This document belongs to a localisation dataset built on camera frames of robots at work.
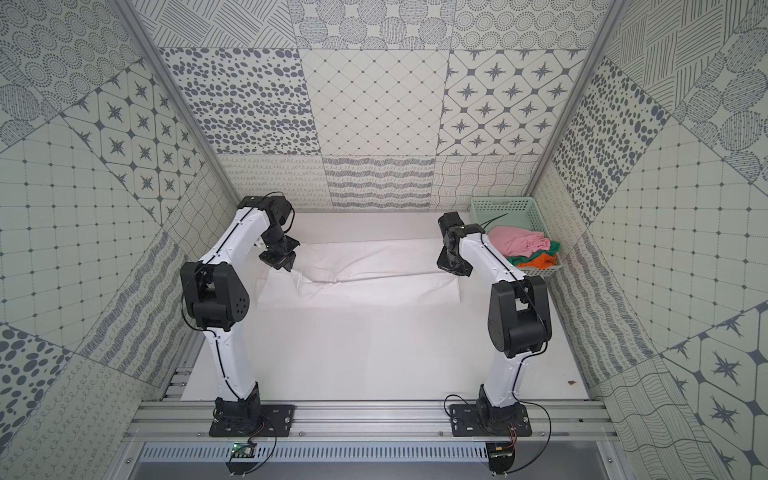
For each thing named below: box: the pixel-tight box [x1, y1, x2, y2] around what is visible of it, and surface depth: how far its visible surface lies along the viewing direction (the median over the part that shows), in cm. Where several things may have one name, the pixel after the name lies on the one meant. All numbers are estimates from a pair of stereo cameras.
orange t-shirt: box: [517, 253, 557, 269], surface depth 95 cm
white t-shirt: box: [257, 238, 461, 307], surface depth 95 cm
